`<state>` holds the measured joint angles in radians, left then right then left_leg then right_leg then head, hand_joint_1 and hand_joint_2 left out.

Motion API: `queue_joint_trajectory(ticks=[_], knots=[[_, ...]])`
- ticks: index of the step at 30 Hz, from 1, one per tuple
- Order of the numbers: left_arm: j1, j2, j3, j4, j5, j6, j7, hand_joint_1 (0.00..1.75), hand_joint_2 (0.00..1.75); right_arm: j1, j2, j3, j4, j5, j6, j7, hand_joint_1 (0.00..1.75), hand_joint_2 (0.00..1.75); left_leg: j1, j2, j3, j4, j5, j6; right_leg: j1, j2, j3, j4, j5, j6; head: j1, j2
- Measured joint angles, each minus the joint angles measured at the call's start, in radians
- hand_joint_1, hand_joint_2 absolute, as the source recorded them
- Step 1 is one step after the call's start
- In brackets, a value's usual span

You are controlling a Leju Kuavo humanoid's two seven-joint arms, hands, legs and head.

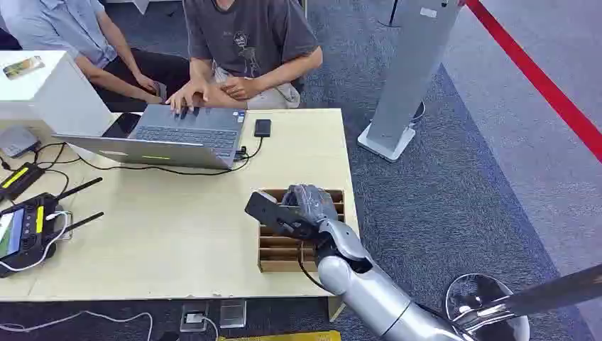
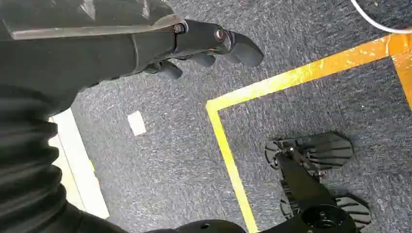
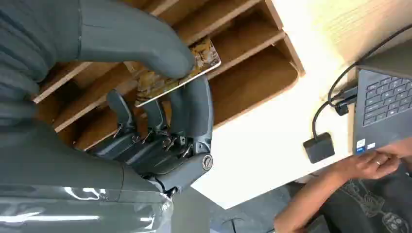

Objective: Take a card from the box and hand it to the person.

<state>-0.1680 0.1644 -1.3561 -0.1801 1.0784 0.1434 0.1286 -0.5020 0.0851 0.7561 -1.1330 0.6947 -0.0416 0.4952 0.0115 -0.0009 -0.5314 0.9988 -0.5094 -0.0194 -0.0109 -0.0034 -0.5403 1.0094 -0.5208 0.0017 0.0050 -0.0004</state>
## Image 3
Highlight person's hand without ring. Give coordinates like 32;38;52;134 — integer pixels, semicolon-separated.
376;136;412;159

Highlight person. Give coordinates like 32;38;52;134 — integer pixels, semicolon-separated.
274;136;412;233

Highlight ribbed grey right arm sleeve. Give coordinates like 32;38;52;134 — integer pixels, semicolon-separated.
0;0;82;129

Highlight black cable with plug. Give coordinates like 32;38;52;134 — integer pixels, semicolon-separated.
327;24;412;104

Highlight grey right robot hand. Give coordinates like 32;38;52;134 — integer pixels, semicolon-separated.
0;0;214;233

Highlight black adapter with short cable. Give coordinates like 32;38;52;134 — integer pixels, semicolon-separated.
303;98;358;164

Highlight dark grey laptop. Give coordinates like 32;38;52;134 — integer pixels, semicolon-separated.
351;40;412;157

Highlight person's hand with ring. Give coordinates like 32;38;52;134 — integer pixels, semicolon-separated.
354;150;402;180

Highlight wooden card box with slots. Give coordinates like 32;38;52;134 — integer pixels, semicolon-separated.
32;0;306;152

